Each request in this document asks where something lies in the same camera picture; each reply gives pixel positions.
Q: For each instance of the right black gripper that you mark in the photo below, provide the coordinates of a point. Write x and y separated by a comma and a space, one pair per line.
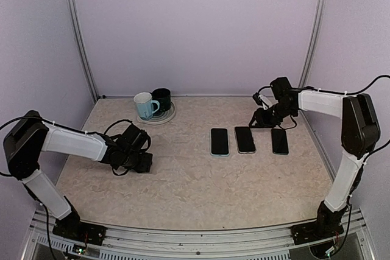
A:
263, 121

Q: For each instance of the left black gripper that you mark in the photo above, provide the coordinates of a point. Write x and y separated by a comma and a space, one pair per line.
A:
145, 164

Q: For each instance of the clear phone case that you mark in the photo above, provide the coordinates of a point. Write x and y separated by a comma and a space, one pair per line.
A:
246, 152

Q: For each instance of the light blue phone case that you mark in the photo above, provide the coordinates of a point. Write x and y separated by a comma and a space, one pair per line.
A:
219, 155

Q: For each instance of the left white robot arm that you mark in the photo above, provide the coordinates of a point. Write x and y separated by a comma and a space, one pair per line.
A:
33, 135

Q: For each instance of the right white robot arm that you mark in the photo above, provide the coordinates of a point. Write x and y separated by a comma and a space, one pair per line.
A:
360, 132

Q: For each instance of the grey patterned saucer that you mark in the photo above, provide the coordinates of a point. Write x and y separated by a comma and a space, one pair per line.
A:
160, 119

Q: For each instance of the light blue mug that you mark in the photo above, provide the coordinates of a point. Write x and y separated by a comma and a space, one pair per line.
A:
145, 105

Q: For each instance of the black mug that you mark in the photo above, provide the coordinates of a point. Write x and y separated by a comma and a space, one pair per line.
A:
163, 96

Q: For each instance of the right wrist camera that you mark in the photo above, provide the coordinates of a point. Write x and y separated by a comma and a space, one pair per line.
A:
262, 101

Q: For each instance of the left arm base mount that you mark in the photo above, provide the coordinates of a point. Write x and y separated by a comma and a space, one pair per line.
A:
71, 227

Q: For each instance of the right aluminium frame post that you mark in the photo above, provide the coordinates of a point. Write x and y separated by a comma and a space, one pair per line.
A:
314, 36

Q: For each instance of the aluminium frame post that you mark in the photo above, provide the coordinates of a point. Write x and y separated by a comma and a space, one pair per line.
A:
91, 84
314, 36

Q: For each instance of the front aluminium rail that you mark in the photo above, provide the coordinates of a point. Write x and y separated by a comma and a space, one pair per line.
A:
272, 242

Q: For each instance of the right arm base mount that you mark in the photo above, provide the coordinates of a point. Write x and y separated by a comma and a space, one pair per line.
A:
317, 231

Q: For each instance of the left aluminium frame post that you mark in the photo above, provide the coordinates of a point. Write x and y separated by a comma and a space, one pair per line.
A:
91, 84

